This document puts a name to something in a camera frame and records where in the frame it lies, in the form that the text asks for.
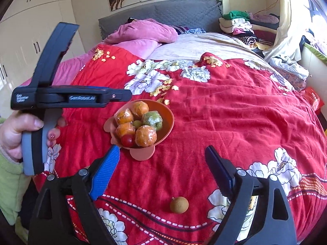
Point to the pile of folded clothes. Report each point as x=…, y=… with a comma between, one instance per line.
x=242, y=28

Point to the white crumpled garment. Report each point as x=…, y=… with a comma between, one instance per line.
x=288, y=65

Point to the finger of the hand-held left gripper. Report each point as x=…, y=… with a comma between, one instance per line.
x=118, y=95

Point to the red floral blanket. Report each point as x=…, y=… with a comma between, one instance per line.
x=230, y=112

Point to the pink quilt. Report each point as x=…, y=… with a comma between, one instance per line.
x=143, y=33

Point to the grey padded headboard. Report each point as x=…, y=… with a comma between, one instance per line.
x=178, y=15

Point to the cream curtain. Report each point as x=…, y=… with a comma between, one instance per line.
x=288, y=17

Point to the person's left hand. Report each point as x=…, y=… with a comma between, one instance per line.
x=12, y=135

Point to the orange-pink plastic bowl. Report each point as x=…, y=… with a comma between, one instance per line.
x=167, y=122

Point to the red bag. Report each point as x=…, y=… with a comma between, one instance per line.
x=313, y=99

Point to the cream wardrobe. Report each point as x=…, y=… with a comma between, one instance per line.
x=23, y=25

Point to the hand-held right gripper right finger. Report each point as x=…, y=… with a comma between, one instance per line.
x=219, y=168

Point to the beige bed sheet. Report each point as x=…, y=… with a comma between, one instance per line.
x=204, y=43

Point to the person's left forearm green sleeve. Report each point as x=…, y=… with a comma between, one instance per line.
x=10, y=183

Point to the brown fruit with stem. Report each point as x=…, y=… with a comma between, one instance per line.
x=179, y=204

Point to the red tomato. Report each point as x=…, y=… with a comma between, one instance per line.
x=127, y=139

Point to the plastic-wrapped green orange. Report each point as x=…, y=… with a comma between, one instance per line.
x=152, y=120

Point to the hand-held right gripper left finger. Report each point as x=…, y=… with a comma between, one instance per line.
x=107, y=168

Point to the green cloth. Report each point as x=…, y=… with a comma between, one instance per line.
x=316, y=52

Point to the small brown longan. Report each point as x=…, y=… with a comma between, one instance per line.
x=137, y=123

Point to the dark patterned pillow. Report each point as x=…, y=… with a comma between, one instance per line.
x=190, y=29

